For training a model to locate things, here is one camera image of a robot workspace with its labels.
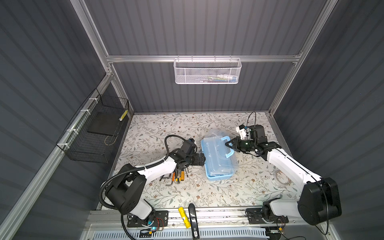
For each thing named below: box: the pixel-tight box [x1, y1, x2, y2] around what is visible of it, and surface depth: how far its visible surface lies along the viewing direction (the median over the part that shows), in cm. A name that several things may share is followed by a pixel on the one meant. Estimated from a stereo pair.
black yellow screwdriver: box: [180, 169, 185, 181], surface depth 88 cm
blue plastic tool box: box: [200, 136, 239, 181], surface depth 82 cm
